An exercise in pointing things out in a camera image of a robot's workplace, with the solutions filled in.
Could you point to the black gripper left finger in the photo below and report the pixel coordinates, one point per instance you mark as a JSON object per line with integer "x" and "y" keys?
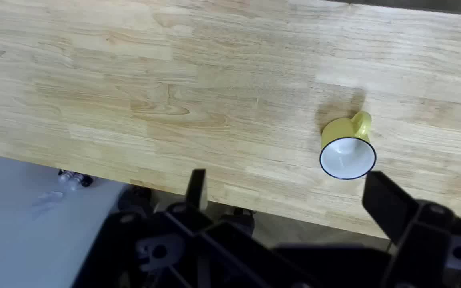
{"x": 198, "y": 188}

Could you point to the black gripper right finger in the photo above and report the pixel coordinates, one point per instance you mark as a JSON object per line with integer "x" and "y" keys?
{"x": 387, "y": 205}

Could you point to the yellow mug white inside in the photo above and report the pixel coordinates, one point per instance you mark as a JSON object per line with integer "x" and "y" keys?
{"x": 348, "y": 151}

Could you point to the black caster wheel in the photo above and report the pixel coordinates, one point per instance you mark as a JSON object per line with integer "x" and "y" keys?
{"x": 74, "y": 178}

